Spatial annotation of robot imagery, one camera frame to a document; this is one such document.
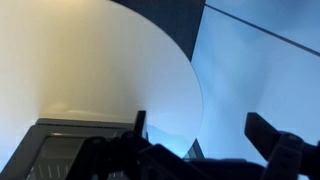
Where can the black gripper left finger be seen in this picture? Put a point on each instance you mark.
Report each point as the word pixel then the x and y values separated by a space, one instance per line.
pixel 100 156

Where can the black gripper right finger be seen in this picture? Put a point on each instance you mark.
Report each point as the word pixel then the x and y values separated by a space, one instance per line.
pixel 283 150

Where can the grey toy stove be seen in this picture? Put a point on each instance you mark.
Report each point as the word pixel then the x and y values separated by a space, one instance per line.
pixel 33 140

